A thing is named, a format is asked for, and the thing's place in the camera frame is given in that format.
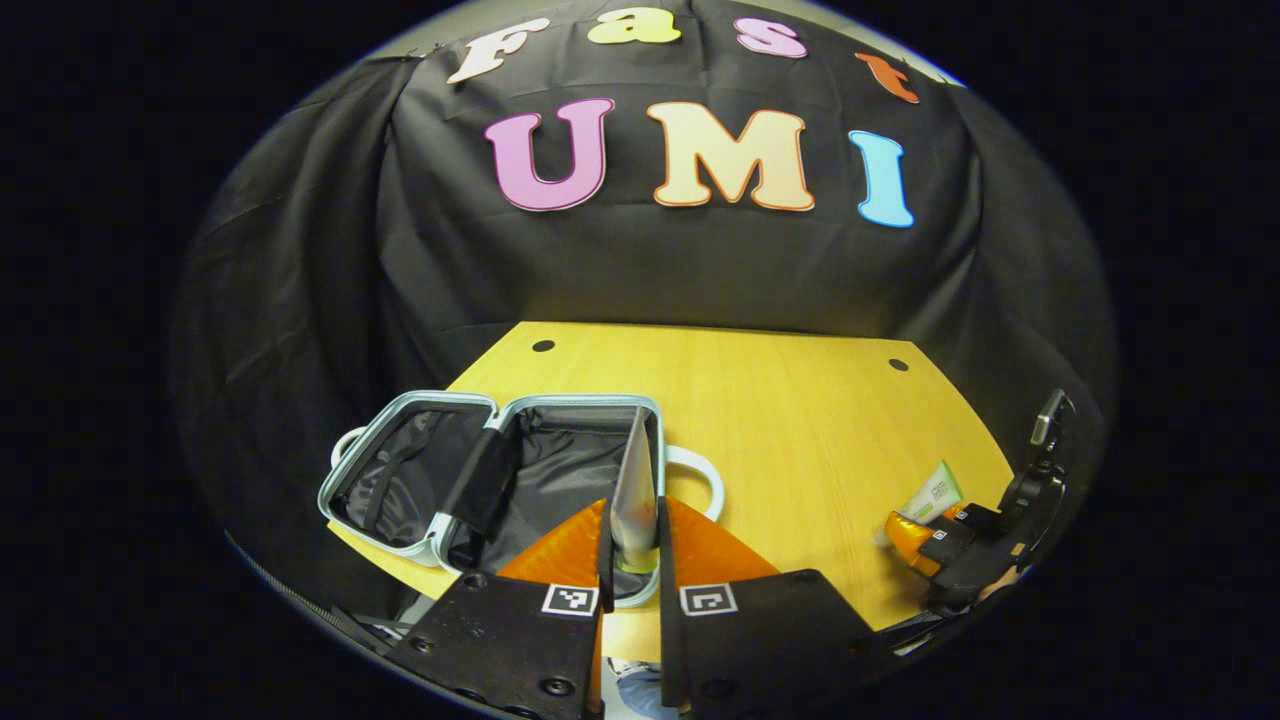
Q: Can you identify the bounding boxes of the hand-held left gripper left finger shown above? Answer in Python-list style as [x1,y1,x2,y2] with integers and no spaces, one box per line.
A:
[385,497,613,720]

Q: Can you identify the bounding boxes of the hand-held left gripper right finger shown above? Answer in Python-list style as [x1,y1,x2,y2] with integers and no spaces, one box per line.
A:
[655,495,886,720]

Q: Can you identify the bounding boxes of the light blue suitcase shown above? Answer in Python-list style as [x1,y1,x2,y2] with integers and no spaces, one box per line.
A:
[318,390,726,611]

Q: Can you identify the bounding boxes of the person's blue trousers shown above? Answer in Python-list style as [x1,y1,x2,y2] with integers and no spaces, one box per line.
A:
[605,655,686,720]

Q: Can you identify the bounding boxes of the white green skin care tube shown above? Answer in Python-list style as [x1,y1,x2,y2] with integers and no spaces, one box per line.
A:
[873,460,966,546]

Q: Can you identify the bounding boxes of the silver skin care tube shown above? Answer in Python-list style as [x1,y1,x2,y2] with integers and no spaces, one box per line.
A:
[610,405,661,576]

